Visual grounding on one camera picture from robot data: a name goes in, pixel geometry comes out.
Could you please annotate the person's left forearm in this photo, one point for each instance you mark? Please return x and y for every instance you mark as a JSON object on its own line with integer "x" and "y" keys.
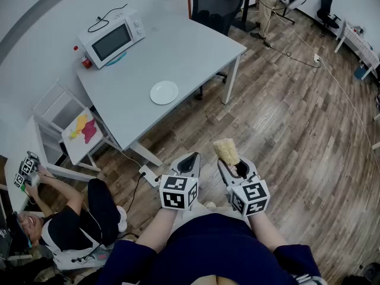
{"x": 155, "y": 230}

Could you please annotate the yellow sponge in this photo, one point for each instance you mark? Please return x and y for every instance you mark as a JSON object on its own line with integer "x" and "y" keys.
{"x": 227, "y": 151}

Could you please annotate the black office chair with armrests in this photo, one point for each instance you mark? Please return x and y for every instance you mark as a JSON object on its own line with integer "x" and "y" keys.
{"x": 326, "y": 10}

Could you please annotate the person's right forearm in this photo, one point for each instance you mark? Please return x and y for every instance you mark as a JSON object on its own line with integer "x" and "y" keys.
{"x": 265, "y": 233}

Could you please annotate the grey rectangular table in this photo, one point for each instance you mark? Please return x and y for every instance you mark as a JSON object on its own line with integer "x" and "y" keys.
{"x": 178, "y": 52}

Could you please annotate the white power strip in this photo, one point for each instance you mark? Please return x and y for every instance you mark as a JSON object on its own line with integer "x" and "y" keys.
{"x": 150, "y": 175}

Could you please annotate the pink cloth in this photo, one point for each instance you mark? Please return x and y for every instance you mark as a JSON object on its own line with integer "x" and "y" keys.
{"x": 89, "y": 131}

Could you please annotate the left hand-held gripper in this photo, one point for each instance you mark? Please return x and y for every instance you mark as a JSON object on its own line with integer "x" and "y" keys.
{"x": 178, "y": 193}

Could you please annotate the small table with checked cloth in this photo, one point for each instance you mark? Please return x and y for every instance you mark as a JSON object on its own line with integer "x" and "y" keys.
{"x": 360, "y": 41}

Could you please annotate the red drink bottle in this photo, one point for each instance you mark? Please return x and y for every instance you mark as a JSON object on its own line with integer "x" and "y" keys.
{"x": 84, "y": 58}

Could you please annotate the white floor socket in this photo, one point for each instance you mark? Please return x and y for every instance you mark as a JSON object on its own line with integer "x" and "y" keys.
{"x": 317, "y": 58}

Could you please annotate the person's white shoe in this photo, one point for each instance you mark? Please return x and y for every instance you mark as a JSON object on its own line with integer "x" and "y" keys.
{"x": 210, "y": 204}

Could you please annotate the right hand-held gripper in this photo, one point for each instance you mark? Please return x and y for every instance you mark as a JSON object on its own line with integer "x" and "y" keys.
{"x": 250, "y": 197}

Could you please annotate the teal flat tool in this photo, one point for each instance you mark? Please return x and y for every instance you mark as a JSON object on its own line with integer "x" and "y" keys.
{"x": 117, "y": 58}

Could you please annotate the white microwave oven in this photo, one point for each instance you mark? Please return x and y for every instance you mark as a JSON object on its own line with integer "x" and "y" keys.
{"x": 111, "y": 37}

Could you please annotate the white round plate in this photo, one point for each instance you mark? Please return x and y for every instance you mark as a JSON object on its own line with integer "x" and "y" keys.
{"x": 164, "y": 92}

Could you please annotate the yellow cloth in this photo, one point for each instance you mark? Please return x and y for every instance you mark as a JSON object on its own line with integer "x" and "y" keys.
{"x": 80, "y": 123}

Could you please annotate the person's navy shirt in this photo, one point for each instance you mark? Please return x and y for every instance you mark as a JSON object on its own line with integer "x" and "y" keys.
{"x": 213, "y": 248}

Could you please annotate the person's light trousers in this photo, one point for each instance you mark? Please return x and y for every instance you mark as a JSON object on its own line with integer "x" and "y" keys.
{"x": 190, "y": 218}

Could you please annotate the white desk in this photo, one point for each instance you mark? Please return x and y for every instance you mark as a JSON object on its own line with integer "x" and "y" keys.
{"x": 23, "y": 147}

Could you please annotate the black mesh office chair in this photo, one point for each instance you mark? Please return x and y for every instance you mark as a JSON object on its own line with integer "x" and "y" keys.
{"x": 216, "y": 7}

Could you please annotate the blue container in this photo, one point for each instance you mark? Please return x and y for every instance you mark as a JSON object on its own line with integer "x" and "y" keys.
{"x": 360, "y": 72}

